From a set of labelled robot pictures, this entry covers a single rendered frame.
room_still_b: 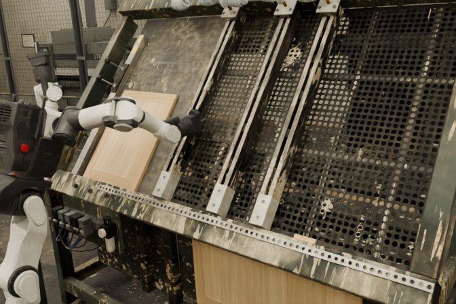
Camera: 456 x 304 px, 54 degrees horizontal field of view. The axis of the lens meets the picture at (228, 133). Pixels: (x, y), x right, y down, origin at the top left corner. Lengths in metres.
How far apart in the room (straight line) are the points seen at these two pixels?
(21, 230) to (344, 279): 1.42
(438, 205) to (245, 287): 1.04
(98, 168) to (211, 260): 0.81
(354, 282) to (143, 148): 1.31
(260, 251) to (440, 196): 0.67
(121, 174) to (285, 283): 1.01
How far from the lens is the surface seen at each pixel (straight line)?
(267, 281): 2.18
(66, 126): 2.00
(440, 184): 1.66
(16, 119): 2.07
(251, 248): 1.81
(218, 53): 2.37
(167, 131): 1.96
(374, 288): 1.61
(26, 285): 2.29
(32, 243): 2.29
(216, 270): 2.36
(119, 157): 2.52
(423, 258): 1.60
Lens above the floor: 1.72
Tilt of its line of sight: 15 degrees down
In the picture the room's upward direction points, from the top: 3 degrees counter-clockwise
